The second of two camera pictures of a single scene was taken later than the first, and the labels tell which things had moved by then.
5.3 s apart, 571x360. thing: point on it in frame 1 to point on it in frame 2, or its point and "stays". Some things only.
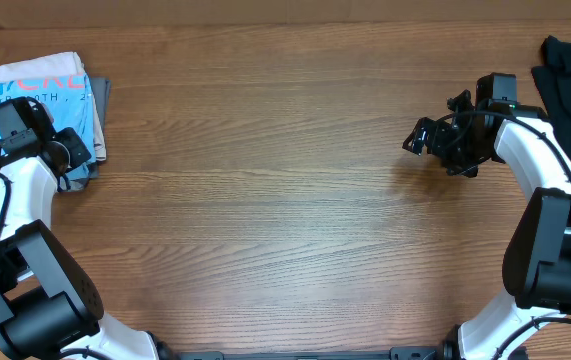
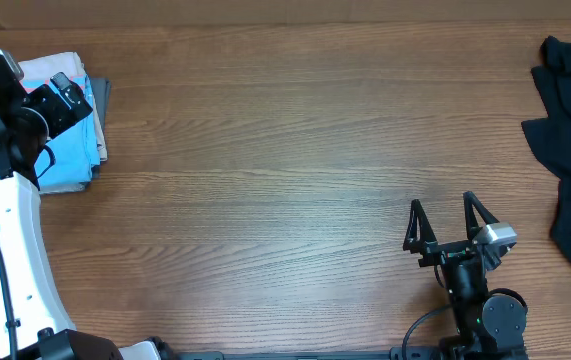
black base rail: (414, 353) stays
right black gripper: (437, 131) to (440, 250)
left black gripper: (79, 153) to (43, 99)
